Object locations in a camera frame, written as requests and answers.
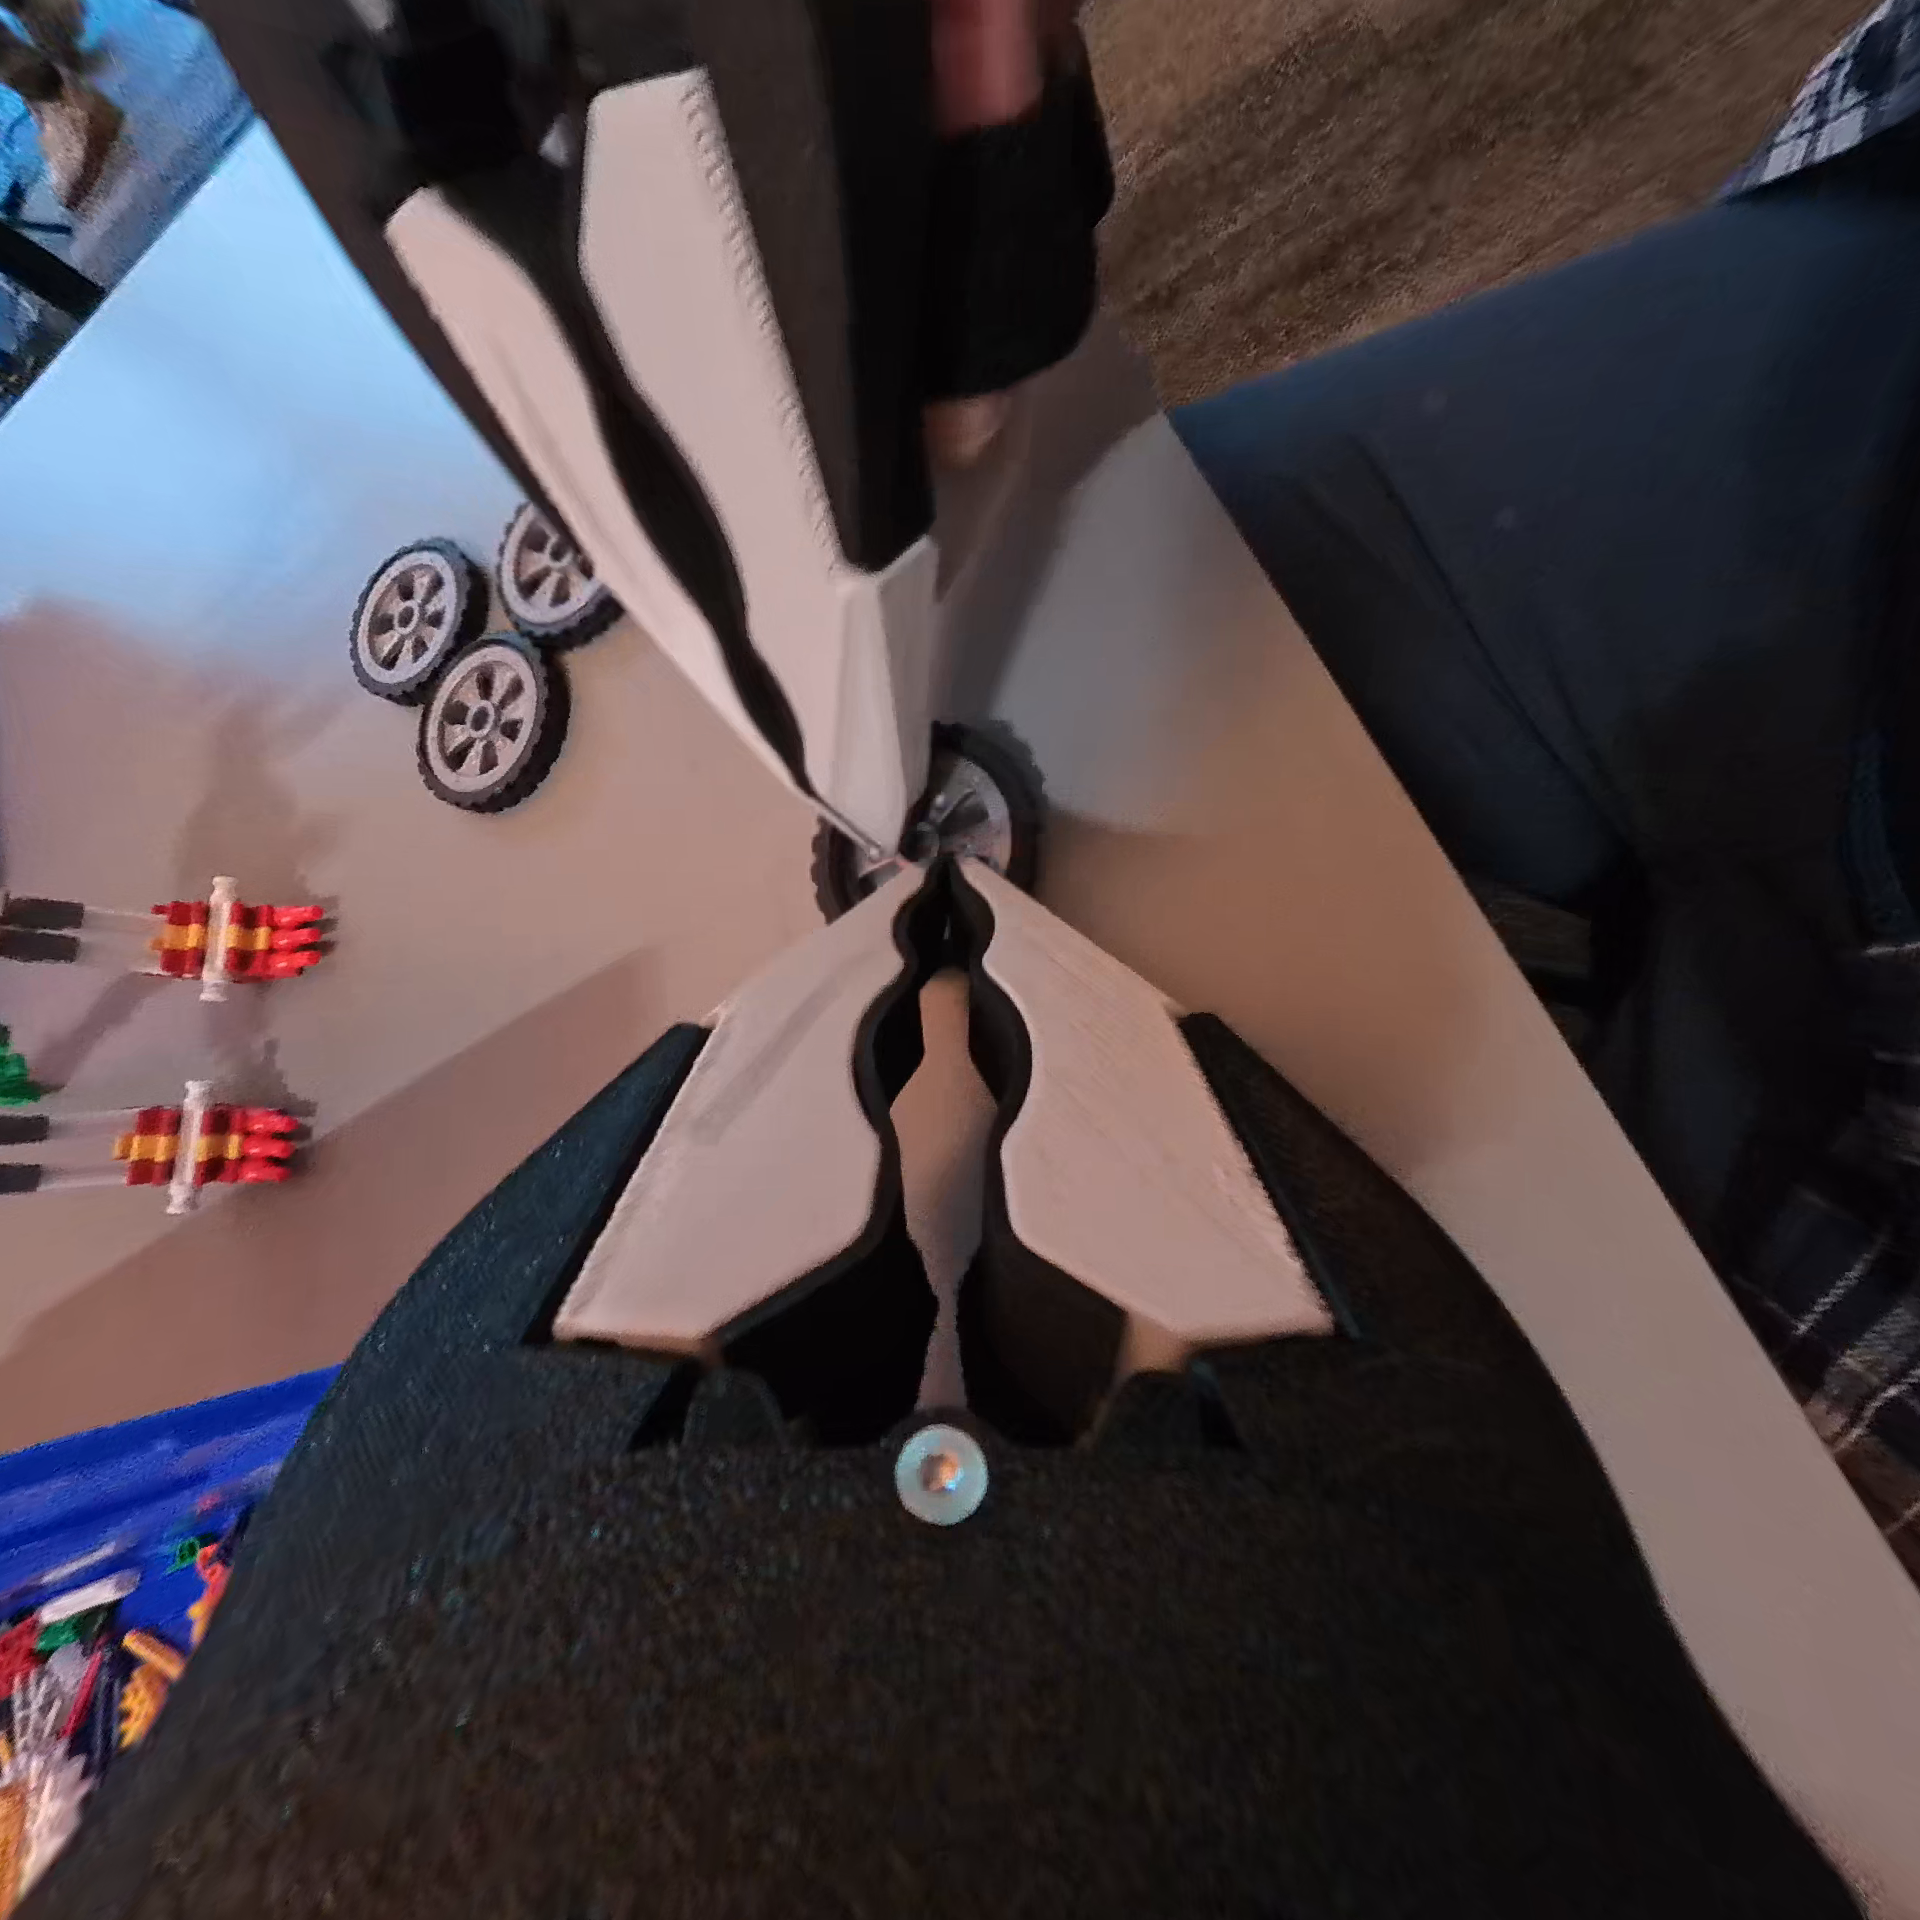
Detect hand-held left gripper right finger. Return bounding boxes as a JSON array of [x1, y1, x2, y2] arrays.
[[949, 864, 1338, 1445]]

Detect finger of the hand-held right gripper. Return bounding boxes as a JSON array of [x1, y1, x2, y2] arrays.
[[573, 63, 942, 847], [384, 182, 888, 864]]

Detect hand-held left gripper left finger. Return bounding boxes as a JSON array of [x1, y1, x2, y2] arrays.
[[550, 866, 946, 1445]]

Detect grey toy wheel black tyre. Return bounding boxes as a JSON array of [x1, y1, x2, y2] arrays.
[[496, 498, 623, 648], [349, 537, 488, 706], [810, 720, 1048, 924], [415, 632, 572, 815]]

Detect person's right hand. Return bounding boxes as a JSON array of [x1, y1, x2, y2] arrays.
[[922, 0, 1086, 470]]

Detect colourful construction toy figure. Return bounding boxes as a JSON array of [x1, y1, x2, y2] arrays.
[[0, 872, 339, 1215]]

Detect blue plastic bin white tag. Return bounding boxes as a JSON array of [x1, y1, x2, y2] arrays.
[[0, 1362, 348, 1920]]

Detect person's dark trousers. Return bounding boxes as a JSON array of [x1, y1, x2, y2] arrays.
[[1171, 164, 1920, 1202]]

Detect pile of colourful construction pieces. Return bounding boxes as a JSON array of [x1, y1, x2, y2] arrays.
[[0, 1500, 256, 1905]]

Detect person's plaid shirt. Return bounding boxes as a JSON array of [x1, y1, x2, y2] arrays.
[[1716, 0, 1920, 1518]]

